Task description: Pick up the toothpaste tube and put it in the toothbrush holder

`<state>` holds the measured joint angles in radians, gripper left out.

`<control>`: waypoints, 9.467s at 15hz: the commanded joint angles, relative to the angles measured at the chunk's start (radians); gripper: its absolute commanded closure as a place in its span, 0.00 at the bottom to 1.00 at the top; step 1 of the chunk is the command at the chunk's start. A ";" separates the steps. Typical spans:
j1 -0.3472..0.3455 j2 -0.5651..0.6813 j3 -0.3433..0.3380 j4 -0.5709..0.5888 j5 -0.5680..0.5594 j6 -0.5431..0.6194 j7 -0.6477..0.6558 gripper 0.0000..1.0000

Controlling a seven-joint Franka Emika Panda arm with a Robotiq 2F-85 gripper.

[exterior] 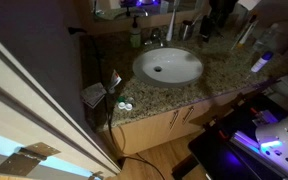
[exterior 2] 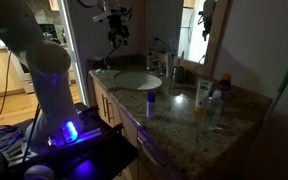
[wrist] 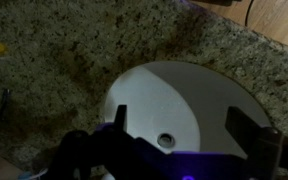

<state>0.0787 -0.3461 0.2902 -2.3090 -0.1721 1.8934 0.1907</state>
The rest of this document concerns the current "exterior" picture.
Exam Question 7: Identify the steel toothbrush holder cup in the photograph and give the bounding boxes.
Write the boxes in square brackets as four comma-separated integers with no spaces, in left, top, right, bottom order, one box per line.
[179,20,194,41]

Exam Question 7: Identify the wooden vanity cabinet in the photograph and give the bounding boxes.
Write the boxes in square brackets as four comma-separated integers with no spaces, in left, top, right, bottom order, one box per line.
[101,87,255,156]

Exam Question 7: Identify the wall mirror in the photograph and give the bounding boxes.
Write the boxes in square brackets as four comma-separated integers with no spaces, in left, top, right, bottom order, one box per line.
[89,0,202,21]

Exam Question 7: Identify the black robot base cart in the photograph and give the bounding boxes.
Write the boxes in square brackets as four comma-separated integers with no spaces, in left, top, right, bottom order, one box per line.
[172,93,288,180]

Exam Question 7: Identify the tall white tube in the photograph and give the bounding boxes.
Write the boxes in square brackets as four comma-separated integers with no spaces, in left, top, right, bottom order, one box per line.
[166,9,176,41]

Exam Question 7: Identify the toothbrush in cup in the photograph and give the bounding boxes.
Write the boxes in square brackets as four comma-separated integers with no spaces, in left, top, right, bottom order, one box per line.
[191,14,201,27]

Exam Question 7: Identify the white door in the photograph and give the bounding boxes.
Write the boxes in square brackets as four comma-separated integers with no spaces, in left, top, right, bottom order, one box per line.
[0,42,121,177]

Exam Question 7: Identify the clear plastic bottle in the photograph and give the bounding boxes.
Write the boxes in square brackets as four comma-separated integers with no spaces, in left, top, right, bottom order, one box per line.
[253,23,279,52]

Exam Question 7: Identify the black power cable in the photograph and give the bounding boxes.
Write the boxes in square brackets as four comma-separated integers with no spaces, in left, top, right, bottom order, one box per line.
[68,27,167,180]

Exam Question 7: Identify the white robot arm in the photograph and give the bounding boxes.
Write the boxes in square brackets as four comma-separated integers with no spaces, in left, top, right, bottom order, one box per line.
[255,117,288,172]

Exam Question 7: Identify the chrome sink faucet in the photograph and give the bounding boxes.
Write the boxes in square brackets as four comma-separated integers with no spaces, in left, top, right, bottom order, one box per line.
[144,28,164,47]

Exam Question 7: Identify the metal door hinge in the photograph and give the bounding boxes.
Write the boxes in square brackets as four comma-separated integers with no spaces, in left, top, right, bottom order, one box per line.
[0,142,59,176]

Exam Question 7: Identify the white contact lens case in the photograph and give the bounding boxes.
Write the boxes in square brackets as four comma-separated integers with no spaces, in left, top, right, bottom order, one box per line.
[118,102,133,111]

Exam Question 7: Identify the white bottle blue cap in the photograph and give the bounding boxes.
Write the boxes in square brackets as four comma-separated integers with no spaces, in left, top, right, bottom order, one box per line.
[251,51,274,73]

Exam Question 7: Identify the white oval sink basin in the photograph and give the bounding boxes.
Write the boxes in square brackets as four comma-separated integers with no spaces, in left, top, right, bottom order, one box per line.
[132,48,203,88]

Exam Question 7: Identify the white cream tube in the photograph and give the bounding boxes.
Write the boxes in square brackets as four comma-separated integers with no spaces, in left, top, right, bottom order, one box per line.
[238,20,259,47]

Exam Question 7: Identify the green soap dispenser bottle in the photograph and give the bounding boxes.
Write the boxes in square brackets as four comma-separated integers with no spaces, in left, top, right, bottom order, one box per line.
[130,16,141,48]

